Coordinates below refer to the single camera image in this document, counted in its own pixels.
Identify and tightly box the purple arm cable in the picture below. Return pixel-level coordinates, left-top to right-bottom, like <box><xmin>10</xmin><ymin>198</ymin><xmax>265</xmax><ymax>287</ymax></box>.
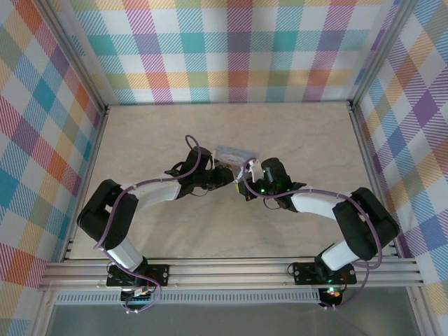
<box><xmin>243</xmin><ymin>157</ymin><xmax>383</xmax><ymax>312</ymax></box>
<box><xmin>92</xmin><ymin>134</ymin><xmax>211</xmax><ymax>314</ymax></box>

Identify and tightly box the tall aluminium frame post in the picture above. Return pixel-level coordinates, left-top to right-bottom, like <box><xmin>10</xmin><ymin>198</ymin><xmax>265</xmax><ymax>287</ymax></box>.
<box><xmin>348</xmin><ymin>0</ymin><xmax>419</xmax><ymax>109</ymax></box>
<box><xmin>36</xmin><ymin>0</ymin><xmax>110</xmax><ymax>115</ymax></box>

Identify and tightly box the grey slotted cable duct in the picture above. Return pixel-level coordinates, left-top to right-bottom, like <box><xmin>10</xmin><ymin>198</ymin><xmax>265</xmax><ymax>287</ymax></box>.
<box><xmin>55</xmin><ymin>292</ymin><xmax>321</xmax><ymax>306</ymax></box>

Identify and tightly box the aluminium table side rail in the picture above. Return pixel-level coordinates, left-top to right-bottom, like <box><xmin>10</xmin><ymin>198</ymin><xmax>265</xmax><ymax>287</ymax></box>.
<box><xmin>346</xmin><ymin>101</ymin><xmax>403</xmax><ymax>260</ymax></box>
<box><xmin>61</xmin><ymin>104</ymin><xmax>111</xmax><ymax>263</ymax></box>

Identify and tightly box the short aluminium frame post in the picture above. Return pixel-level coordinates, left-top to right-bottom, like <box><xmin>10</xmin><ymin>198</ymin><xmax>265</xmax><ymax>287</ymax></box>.
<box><xmin>33</xmin><ymin>289</ymin><xmax>59</xmax><ymax>336</ymax></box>
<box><xmin>407</xmin><ymin>287</ymin><xmax>439</xmax><ymax>336</ymax></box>

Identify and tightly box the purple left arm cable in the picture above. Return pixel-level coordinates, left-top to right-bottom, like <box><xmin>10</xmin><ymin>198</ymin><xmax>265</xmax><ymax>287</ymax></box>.
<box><xmin>92</xmin><ymin>134</ymin><xmax>211</xmax><ymax>314</ymax></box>

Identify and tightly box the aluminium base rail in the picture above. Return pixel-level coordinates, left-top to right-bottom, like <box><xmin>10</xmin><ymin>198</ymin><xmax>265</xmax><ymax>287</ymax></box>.
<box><xmin>37</xmin><ymin>257</ymin><xmax>425</xmax><ymax>292</ymax></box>

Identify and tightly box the clear plastic zip bag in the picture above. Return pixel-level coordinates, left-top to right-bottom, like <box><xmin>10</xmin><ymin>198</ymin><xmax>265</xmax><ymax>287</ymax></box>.
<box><xmin>213</xmin><ymin>144</ymin><xmax>260</xmax><ymax>166</ymax></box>

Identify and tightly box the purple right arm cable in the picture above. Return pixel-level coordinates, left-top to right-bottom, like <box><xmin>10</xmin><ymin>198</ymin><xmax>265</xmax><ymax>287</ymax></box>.
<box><xmin>243</xmin><ymin>157</ymin><xmax>383</xmax><ymax>312</ymax></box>

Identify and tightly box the thin aluminium table end rail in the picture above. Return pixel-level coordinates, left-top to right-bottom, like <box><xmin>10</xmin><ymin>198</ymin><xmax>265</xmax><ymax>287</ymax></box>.
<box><xmin>104</xmin><ymin>101</ymin><xmax>353</xmax><ymax>107</ymax></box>

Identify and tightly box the grey metal panel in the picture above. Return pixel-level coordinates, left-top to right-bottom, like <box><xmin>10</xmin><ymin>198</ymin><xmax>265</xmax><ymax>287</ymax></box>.
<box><xmin>48</xmin><ymin>303</ymin><xmax>421</xmax><ymax>336</ymax></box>

